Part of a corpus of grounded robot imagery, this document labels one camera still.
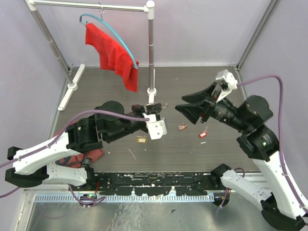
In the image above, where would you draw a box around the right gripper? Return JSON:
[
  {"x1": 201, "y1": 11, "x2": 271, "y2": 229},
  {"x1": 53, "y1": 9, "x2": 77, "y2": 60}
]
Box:
[{"x1": 175, "y1": 81, "x2": 250, "y2": 132}]

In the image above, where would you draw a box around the small key red tag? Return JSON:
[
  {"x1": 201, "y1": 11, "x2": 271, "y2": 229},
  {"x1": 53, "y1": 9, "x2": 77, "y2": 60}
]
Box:
[{"x1": 178, "y1": 124, "x2": 187, "y2": 130}]

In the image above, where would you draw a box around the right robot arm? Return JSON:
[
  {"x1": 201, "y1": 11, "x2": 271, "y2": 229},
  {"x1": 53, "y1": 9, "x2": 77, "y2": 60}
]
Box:
[{"x1": 175, "y1": 81, "x2": 308, "y2": 231}]

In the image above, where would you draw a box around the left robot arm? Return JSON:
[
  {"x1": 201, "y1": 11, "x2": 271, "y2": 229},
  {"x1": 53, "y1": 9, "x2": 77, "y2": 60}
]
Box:
[{"x1": 5, "y1": 101, "x2": 167, "y2": 191}]

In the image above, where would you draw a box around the key with red tag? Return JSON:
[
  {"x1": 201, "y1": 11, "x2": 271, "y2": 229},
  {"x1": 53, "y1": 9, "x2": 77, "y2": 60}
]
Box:
[{"x1": 198, "y1": 127, "x2": 208, "y2": 138}]

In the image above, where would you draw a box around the key with yellow tag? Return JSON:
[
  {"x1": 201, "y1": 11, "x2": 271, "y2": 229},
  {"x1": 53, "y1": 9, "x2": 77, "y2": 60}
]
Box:
[{"x1": 137, "y1": 136, "x2": 147, "y2": 143}]

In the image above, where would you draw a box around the red shirt on hanger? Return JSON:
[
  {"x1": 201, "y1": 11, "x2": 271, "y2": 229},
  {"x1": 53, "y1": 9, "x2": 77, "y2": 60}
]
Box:
[{"x1": 85, "y1": 23, "x2": 139, "y2": 92}]

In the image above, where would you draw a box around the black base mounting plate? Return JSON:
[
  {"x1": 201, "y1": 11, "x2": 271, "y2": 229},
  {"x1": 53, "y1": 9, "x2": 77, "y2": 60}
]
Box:
[{"x1": 69, "y1": 171, "x2": 217, "y2": 196}]

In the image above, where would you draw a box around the maroon shirt on table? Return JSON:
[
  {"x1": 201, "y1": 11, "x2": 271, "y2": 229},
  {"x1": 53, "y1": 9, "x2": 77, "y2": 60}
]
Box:
[{"x1": 54, "y1": 149, "x2": 104, "y2": 168}]

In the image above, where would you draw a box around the blue clothes hanger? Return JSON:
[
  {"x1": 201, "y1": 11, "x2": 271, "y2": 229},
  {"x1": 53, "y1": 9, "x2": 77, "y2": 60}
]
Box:
[{"x1": 79, "y1": 4, "x2": 138, "y2": 69}]

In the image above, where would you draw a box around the metal clothes rack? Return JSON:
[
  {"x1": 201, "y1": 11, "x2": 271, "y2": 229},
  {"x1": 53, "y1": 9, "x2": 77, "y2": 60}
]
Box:
[{"x1": 26, "y1": 0, "x2": 157, "y2": 111}]

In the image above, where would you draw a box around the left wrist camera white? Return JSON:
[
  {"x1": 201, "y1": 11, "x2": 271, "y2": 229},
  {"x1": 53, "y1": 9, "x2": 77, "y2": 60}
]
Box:
[{"x1": 143, "y1": 113, "x2": 167, "y2": 140}]

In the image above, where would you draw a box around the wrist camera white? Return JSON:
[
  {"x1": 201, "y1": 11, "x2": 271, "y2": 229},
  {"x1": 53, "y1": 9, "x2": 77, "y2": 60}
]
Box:
[
  {"x1": 143, "y1": 113, "x2": 167, "y2": 140},
  {"x1": 215, "y1": 69, "x2": 238, "y2": 102}
]

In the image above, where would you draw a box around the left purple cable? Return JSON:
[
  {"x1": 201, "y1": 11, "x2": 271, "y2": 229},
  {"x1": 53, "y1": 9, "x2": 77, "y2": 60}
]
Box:
[{"x1": 0, "y1": 109, "x2": 150, "y2": 218}]

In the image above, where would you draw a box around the purple cable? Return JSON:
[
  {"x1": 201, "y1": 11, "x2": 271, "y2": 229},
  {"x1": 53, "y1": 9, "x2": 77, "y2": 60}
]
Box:
[
  {"x1": 215, "y1": 75, "x2": 308, "y2": 217},
  {"x1": 0, "y1": 109, "x2": 150, "y2": 218}
]

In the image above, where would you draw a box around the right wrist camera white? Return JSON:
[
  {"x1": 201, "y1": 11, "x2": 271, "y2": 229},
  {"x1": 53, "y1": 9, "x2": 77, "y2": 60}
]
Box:
[{"x1": 215, "y1": 69, "x2": 238, "y2": 102}]

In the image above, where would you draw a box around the white slotted cable duct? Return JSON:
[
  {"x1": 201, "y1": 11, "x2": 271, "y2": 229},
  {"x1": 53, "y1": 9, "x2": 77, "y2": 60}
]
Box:
[{"x1": 34, "y1": 193, "x2": 215, "y2": 203}]

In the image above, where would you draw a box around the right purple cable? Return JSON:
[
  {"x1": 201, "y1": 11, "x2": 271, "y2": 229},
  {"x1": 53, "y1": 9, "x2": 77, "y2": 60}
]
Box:
[{"x1": 215, "y1": 75, "x2": 308, "y2": 217}]

